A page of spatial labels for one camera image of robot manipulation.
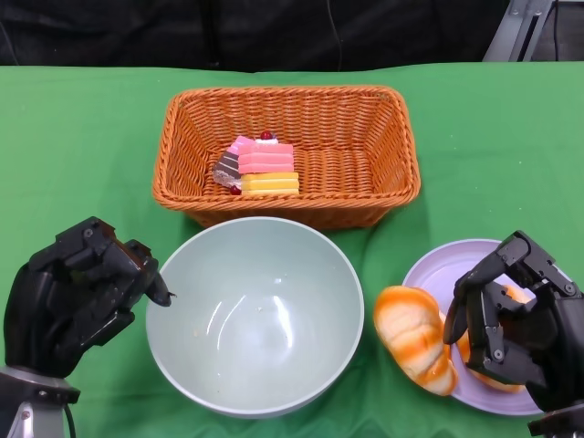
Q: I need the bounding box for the thin black hanging cable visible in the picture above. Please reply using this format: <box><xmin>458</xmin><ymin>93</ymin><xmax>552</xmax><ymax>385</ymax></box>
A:
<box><xmin>550</xmin><ymin>0</ymin><xmax>563</xmax><ymax>61</ymax></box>

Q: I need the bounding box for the pale grey-green bowl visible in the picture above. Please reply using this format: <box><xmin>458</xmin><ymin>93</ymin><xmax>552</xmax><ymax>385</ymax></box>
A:
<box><xmin>145</xmin><ymin>216</ymin><xmax>366</xmax><ymax>420</ymax></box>

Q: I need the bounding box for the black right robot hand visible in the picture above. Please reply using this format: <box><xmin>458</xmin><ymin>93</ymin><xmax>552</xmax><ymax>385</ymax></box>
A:
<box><xmin>443</xmin><ymin>230</ymin><xmax>584</xmax><ymax>414</ymax></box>

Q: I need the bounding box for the orange wicker basket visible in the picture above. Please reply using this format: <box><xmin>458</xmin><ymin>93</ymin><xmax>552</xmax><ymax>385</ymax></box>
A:
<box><xmin>152</xmin><ymin>85</ymin><xmax>422</xmax><ymax>229</ymax></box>

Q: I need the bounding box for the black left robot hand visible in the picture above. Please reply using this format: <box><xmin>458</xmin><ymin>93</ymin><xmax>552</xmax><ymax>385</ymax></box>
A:
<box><xmin>3</xmin><ymin>216</ymin><xmax>177</xmax><ymax>379</ymax></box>

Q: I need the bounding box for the green tablecloth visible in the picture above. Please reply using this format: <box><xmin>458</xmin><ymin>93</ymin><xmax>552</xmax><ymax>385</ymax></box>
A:
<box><xmin>0</xmin><ymin>61</ymin><xmax>584</xmax><ymax>438</ymax></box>

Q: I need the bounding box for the silver aluminium frame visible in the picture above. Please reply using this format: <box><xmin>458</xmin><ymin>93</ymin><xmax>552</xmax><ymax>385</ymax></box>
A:
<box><xmin>482</xmin><ymin>0</ymin><xmax>557</xmax><ymax>63</ymax></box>

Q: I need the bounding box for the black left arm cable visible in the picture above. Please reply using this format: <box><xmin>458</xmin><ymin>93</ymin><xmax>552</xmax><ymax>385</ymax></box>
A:
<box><xmin>62</xmin><ymin>403</ymin><xmax>78</xmax><ymax>438</ymax></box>

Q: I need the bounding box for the yellow and pink cake slice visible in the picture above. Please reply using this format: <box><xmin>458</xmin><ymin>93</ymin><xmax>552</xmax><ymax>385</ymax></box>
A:
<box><xmin>236</xmin><ymin>130</ymin><xmax>301</xmax><ymax>198</ymax></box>

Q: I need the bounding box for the chocolate and pink cake slice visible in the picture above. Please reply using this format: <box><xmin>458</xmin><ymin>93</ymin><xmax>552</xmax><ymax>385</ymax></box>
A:
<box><xmin>212</xmin><ymin>135</ymin><xmax>252</xmax><ymax>197</ymax></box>

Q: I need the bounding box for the long orange striped bread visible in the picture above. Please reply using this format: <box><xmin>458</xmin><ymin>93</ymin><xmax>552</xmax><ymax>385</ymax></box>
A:
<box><xmin>373</xmin><ymin>286</ymin><xmax>459</xmax><ymax>397</ymax></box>

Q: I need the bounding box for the white round plate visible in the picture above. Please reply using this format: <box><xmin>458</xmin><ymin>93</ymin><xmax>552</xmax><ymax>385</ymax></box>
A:
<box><xmin>401</xmin><ymin>238</ymin><xmax>571</xmax><ymax>416</ymax></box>

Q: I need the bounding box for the black backdrop cloth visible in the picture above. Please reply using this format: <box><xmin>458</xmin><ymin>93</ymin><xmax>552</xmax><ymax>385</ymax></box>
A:
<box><xmin>0</xmin><ymin>0</ymin><xmax>584</xmax><ymax>77</ymax></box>

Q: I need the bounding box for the round orange croissant bread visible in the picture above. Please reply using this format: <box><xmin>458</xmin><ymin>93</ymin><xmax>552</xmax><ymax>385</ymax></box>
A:
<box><xmin>455</xmin><ymin>285</ymin><xmax>533</xmax><ymax>394</ymax></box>

